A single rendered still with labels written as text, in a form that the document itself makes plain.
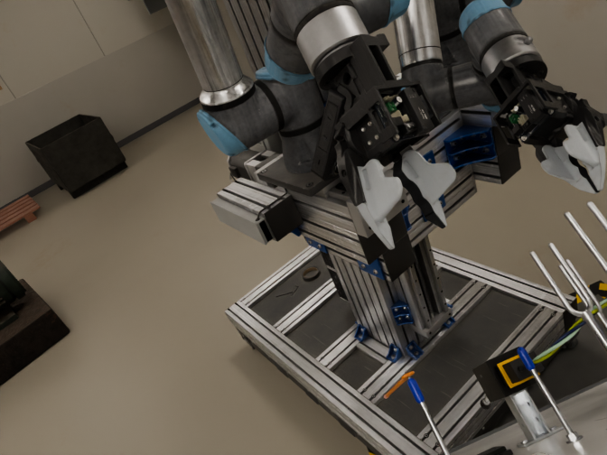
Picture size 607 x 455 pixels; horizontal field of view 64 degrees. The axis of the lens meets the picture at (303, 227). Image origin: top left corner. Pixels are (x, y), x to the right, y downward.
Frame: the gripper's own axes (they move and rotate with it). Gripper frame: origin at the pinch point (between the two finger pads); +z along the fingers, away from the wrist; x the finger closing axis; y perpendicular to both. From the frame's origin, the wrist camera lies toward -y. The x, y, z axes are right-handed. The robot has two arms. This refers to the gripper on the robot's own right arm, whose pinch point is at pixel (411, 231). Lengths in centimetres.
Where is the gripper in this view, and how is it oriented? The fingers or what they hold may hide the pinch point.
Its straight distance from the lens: 54.1
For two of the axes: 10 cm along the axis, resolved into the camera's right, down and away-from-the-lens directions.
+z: 4.1, 9.0, -1.5
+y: 4.9, -3.6, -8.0
